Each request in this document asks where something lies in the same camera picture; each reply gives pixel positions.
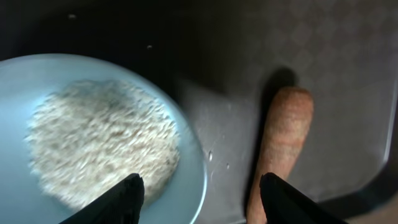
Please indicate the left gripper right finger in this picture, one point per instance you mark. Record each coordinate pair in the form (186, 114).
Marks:
(284, 204)

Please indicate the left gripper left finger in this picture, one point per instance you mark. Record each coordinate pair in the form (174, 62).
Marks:
(120, 204)

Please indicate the orange carrot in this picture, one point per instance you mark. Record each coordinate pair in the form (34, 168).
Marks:
(287, 124)

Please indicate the light blue rice bowl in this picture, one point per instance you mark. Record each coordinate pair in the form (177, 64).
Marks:
(72, 127)

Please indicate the dark brown serving tray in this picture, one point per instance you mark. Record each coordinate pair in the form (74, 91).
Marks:
(223, 61)

